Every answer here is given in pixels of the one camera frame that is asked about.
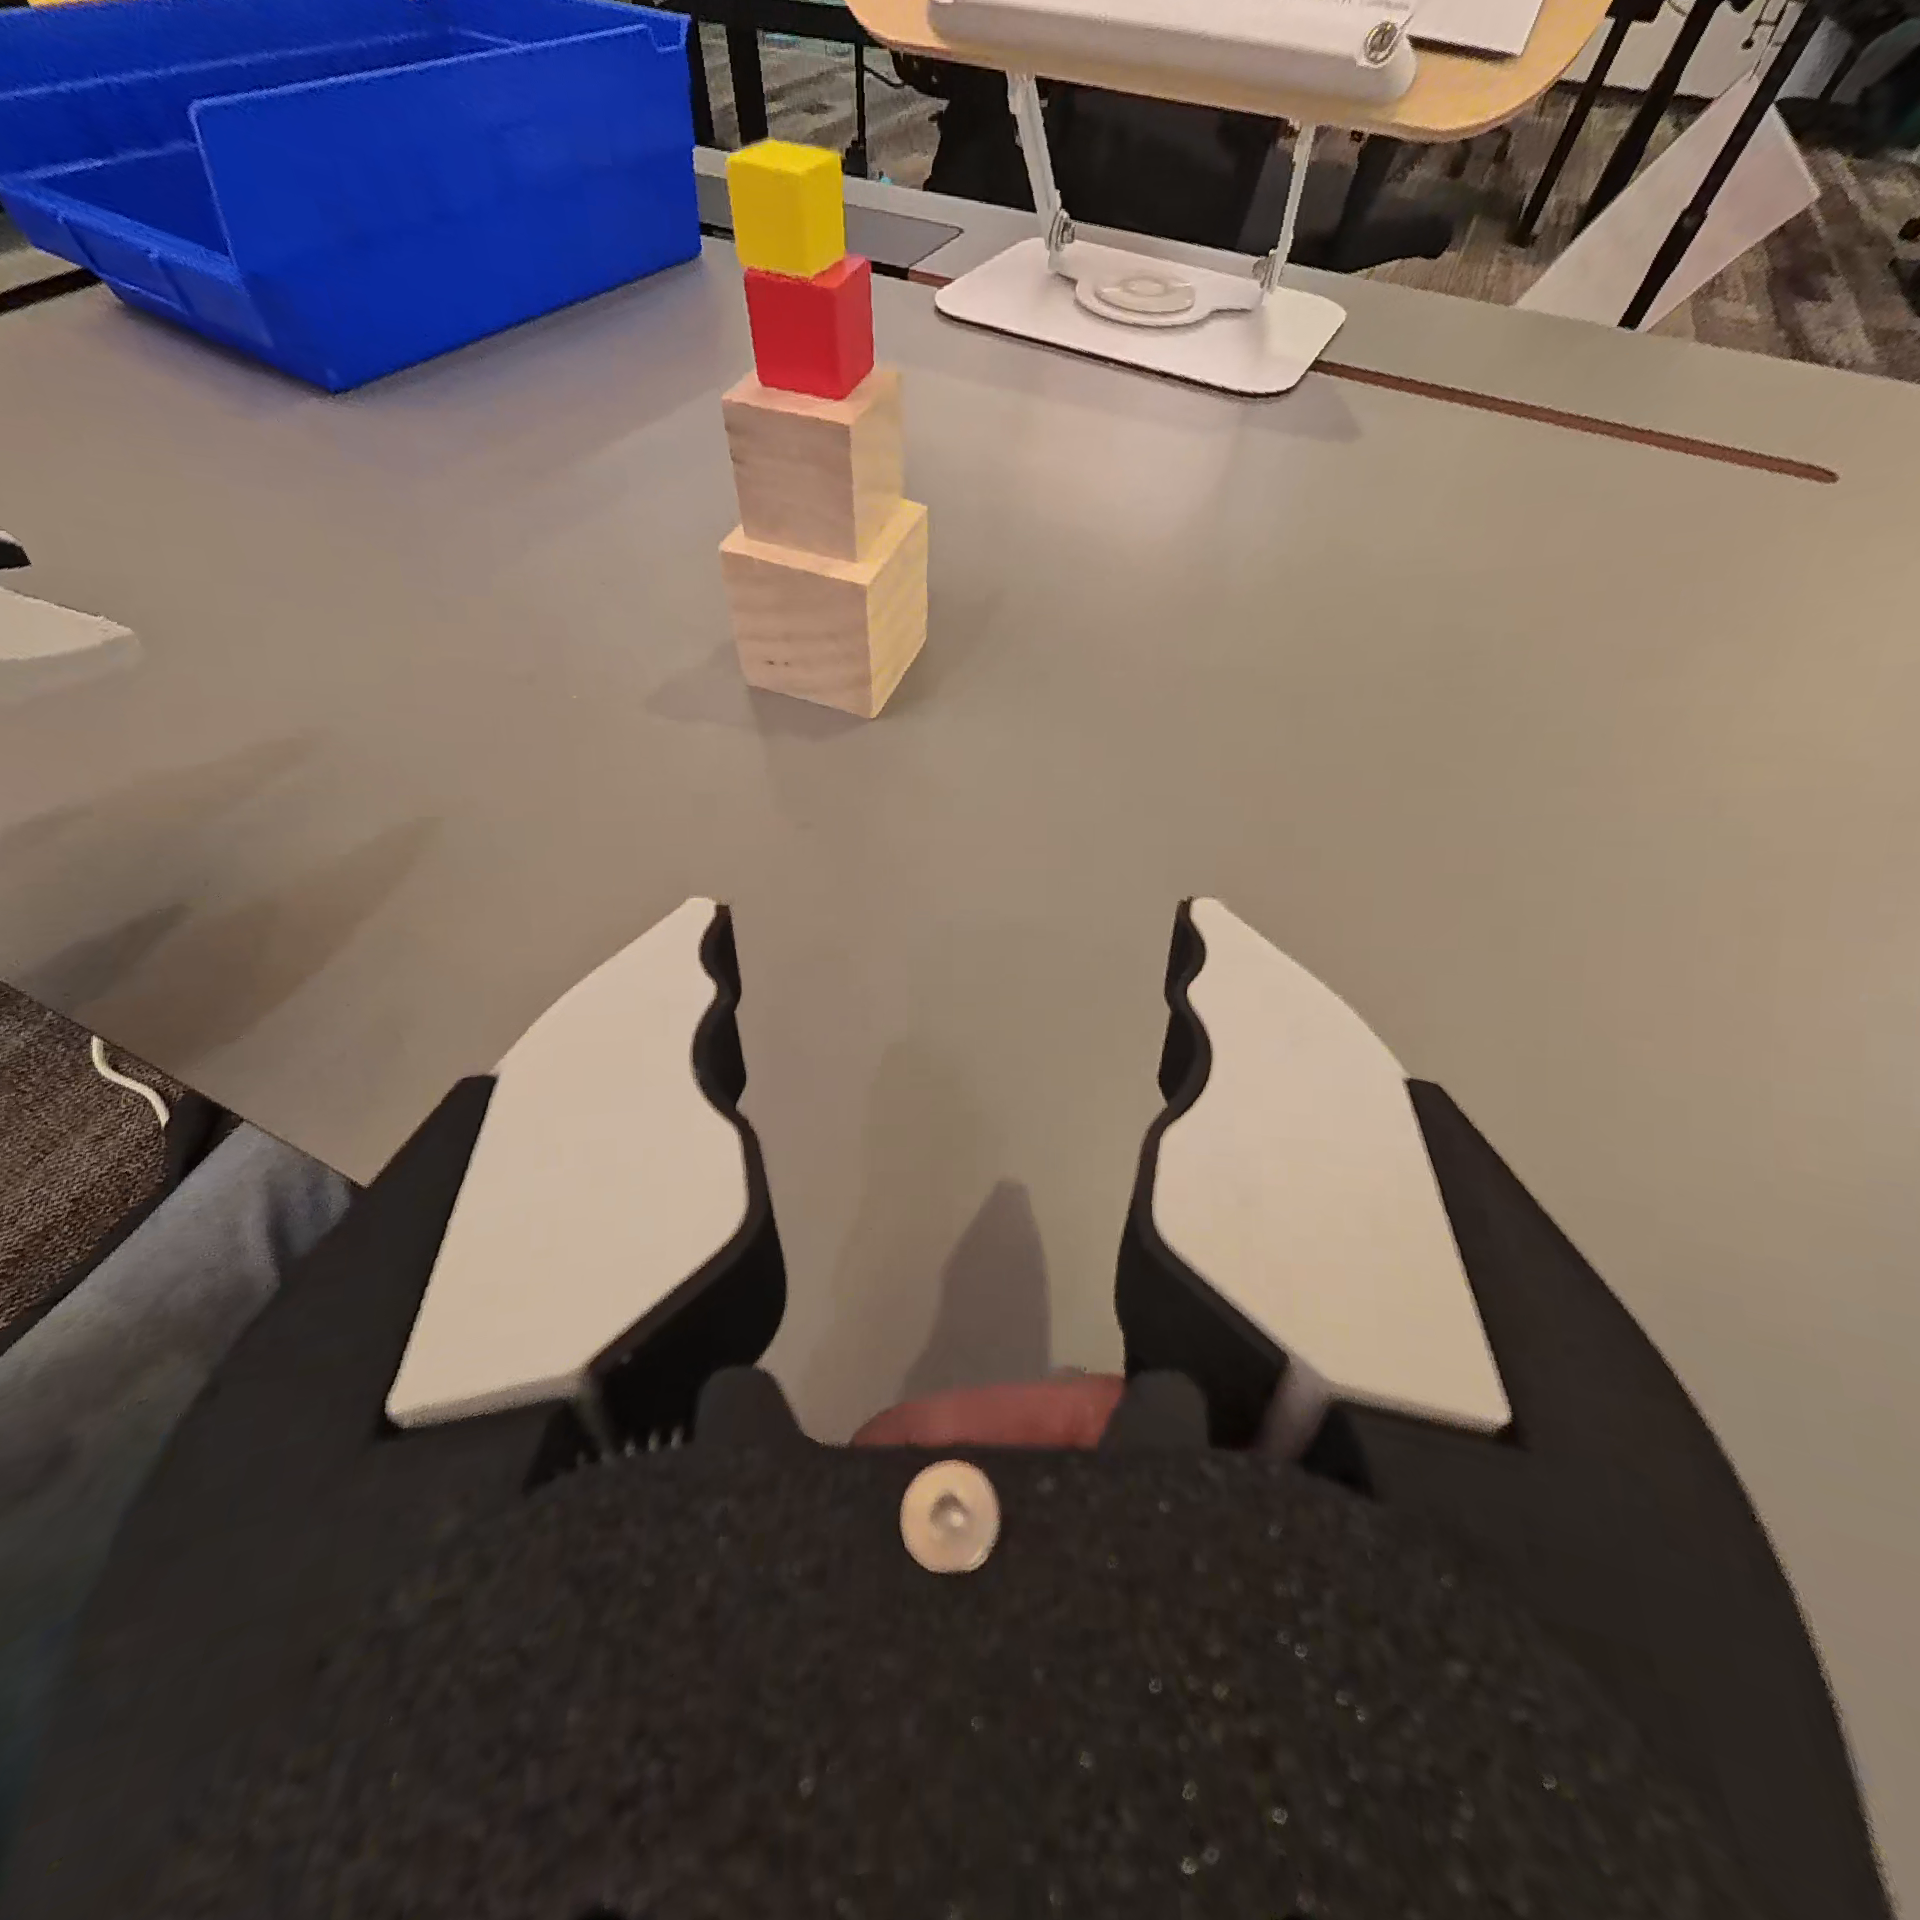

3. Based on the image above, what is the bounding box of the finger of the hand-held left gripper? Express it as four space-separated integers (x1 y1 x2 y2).
0 586 141 668

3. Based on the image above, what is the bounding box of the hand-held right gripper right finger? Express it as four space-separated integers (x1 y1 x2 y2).
1118 897 1514 1442

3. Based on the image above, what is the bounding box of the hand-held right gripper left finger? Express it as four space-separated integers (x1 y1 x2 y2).
387 897 788 1436

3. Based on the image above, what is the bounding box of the blue plastic bin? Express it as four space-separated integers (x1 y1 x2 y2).
0 0 704 393

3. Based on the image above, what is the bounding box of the large wooden cube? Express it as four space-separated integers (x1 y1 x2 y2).
719 499 933 720

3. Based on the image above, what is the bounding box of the medium wooden cube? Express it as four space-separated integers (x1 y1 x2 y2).
722 366 908 563

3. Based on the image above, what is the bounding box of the red wooden cube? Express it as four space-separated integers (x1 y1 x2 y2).
744 259 880 399

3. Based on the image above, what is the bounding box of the yellow wooden cube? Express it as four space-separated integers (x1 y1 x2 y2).
727 138 852 278

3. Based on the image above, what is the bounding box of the person's trouser leg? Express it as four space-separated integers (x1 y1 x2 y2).
0 1111 370 1860

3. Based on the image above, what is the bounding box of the white folding stand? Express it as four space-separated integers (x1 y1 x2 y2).
925 0 1420 393

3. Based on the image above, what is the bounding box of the white slanted panel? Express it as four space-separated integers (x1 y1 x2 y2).
1515 107 1826 330

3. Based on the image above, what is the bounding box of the black office chair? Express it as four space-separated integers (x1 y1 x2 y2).
931 74 1472 278

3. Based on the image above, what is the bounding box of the wooden display board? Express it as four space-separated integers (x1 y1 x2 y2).
852 0 1617 135

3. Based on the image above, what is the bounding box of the white instruction sheet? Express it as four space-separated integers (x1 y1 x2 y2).
1412 0 1548 57

